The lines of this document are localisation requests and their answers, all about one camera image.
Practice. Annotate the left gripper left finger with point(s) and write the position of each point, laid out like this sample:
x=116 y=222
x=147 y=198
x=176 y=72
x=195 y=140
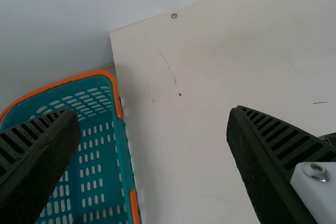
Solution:
x=34 y=161

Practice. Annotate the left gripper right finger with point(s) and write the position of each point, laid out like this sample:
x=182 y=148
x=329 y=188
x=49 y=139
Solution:
x=270 y=161

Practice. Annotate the teal shopping basket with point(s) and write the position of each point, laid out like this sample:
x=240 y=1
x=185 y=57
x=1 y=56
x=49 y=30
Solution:
x=99 y=155

